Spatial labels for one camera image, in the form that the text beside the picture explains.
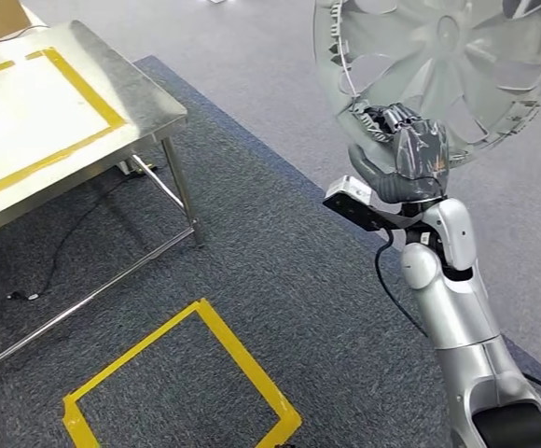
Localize yellow floor tape square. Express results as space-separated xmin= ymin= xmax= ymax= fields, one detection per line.
xmin=61 ymin=298 xmax=303 ymax=448

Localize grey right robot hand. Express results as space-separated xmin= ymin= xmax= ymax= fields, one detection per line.
xmin=347 ymin=104 xmax=451 ymax=204

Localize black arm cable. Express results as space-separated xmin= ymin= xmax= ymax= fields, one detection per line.
xmin=375 ymin=230 xmax=541 ymax=406

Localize stainless steel workbench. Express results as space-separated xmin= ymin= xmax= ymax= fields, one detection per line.
xmin=0 ymin=20 xmax=205 ymax=410

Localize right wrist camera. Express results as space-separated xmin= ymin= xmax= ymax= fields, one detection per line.
xmin=323 ymin=175 xmax=413 ymax=233

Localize black cable with plug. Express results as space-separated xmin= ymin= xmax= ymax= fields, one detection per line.
xmin=5 ymin=161 xmax=161 ymax=303

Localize transparent plastic wrap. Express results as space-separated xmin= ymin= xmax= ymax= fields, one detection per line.
xmin=394 ymin=119 xmax=451 ymax=201

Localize silver plastic hubcap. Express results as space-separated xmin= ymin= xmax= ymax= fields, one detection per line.
xmin=312 ymin=0 xmax=541 ymax=171

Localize yellow tape on workbench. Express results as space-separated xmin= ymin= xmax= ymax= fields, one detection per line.
xmin=0 ymin=47 xmax=126 ymax=206

